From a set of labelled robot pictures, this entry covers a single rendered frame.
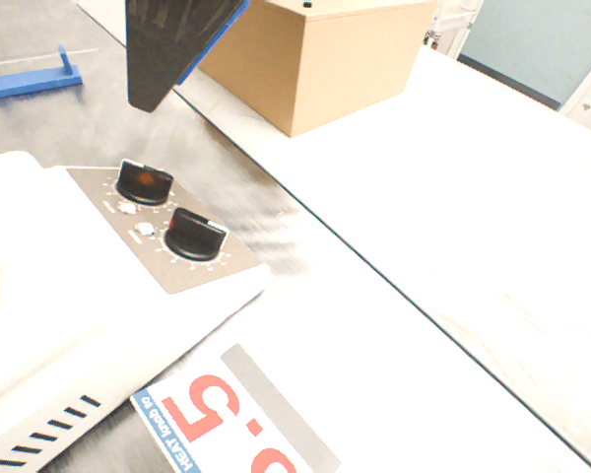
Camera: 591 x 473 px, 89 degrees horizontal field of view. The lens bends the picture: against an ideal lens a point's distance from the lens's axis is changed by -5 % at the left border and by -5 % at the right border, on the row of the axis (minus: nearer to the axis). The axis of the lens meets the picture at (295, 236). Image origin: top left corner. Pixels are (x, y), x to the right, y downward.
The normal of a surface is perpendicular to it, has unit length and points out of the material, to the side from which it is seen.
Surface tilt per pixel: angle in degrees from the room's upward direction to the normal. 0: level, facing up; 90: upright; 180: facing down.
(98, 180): 30
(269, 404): 0
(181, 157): 0
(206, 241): 65
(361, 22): 90
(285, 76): 90
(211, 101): 0
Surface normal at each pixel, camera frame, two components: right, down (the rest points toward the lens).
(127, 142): 0.12, -0.61
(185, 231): -0.05, 0.45
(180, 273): 0.44, -0.79
